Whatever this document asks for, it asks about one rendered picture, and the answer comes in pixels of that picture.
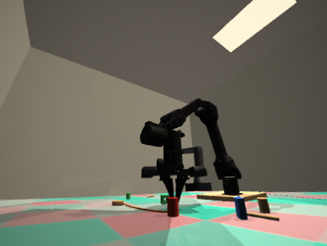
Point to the tan round wooden button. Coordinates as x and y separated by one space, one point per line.
117 203

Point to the dark red cylinder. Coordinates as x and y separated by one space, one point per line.
173 206

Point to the blue rectangular block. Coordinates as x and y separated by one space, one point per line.
241 211

